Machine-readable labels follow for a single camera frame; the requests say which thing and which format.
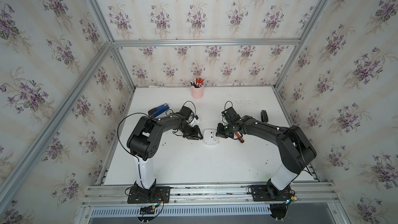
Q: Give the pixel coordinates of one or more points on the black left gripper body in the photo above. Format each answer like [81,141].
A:
[190,133]

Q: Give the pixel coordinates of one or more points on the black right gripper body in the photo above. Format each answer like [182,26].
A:
[224,130]

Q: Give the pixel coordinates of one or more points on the orange handled screwdriver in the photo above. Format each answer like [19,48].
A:
[239,137]

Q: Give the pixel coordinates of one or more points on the white square alarm clock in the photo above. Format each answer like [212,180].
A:
[210,138]

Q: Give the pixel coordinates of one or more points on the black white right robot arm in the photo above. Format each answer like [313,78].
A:
[295,150]

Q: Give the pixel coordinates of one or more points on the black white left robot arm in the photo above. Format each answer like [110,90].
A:
[144,142]

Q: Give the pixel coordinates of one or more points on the pink pen cup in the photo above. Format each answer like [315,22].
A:
[197,92]

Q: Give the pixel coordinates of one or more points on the small black remote device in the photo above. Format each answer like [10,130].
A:
[264,116]

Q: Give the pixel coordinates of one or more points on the blue black stapler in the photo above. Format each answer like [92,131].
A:
[157,111]

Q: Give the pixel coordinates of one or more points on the red and black pens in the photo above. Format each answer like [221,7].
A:
[197,83]

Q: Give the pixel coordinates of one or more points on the white ventilation grille strip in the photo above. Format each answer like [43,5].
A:
[184,211]

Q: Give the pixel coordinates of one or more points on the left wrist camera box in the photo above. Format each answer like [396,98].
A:
[186,112]

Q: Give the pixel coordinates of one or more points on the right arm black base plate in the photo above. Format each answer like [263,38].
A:
[268,193]

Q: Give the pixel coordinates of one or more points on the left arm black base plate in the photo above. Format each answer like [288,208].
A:
[155,194]

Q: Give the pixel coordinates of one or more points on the aluminium front rail frame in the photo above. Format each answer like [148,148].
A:
[192,194]

